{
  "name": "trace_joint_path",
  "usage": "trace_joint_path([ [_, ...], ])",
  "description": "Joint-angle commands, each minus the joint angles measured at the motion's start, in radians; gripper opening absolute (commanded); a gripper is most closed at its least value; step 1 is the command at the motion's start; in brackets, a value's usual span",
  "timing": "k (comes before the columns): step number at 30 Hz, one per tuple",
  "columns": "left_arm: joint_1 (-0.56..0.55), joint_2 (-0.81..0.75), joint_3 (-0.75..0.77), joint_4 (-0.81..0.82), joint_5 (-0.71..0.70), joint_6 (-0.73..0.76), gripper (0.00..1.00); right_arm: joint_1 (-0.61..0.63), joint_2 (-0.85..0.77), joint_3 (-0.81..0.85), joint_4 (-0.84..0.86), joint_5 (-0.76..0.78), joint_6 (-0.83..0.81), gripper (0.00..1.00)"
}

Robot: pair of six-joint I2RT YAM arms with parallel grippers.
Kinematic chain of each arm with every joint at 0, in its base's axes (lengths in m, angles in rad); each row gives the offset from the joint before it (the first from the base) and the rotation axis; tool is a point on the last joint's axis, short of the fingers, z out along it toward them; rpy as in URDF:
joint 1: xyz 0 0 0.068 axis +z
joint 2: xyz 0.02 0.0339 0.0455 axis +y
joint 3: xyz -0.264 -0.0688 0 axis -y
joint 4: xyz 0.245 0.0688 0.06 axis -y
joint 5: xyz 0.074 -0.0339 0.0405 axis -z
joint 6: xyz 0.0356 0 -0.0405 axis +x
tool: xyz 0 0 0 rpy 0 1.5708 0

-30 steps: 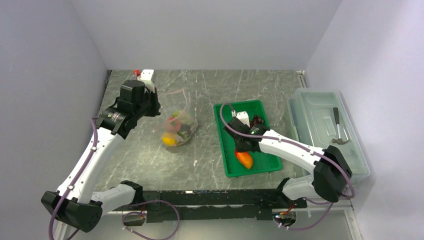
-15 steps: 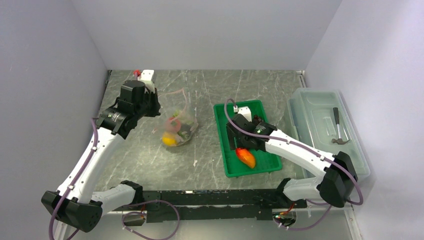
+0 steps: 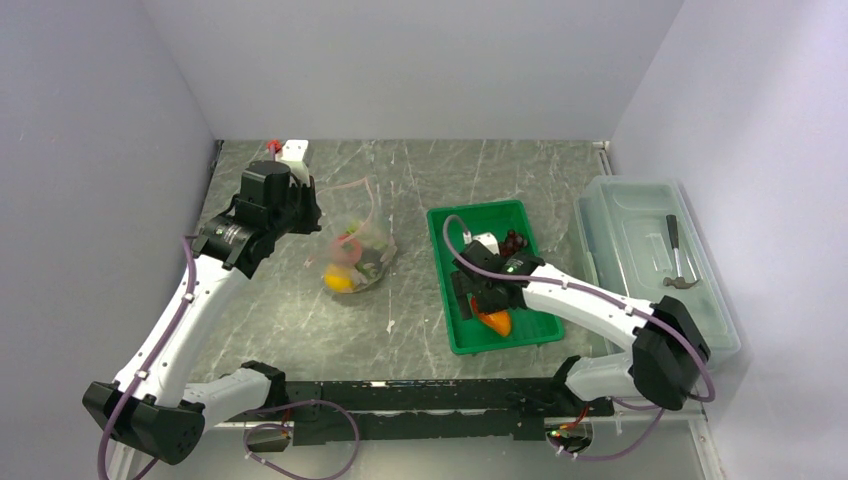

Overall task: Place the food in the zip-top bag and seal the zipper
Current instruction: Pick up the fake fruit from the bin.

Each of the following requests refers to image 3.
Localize clear zip top bag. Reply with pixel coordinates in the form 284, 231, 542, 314
304, 175, 397, 294

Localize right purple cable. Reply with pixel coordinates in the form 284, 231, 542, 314
442, 214, 717, 463

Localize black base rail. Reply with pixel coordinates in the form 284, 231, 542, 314
221, 377, 614, 446

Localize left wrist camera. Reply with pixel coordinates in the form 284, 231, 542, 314
266, 139, 312, 183

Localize purple cable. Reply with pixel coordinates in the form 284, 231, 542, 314
442, 214, 717, 463
95, 142, 362, 480

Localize clear plastic storage box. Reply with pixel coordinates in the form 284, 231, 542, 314
569, 176, 741, 371

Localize pink peach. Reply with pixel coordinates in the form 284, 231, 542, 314
330, 234, 363, 266

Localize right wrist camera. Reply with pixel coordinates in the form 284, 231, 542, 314
470, 232, 500, 255

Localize small hammer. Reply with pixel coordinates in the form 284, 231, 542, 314
663, 214, 699, 290

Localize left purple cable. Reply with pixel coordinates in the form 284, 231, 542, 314
95, 142, 362, 480

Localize green plastic tray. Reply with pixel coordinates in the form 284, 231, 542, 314
427, 200, 565, 355

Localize yellow lemon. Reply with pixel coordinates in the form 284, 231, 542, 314
322, 264, 357, 293

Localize dark purple grapes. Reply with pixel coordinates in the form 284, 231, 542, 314
498, 230, 529, 258

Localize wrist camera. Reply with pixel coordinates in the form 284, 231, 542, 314
470, 232, 500, 255
266, 139, 312, 183

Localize red orange mango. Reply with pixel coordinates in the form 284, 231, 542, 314
470, 297, 512, 337

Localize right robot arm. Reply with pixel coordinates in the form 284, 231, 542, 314
453, 241, 716, 415

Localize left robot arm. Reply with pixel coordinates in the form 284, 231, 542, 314
82, 160, 321, 478

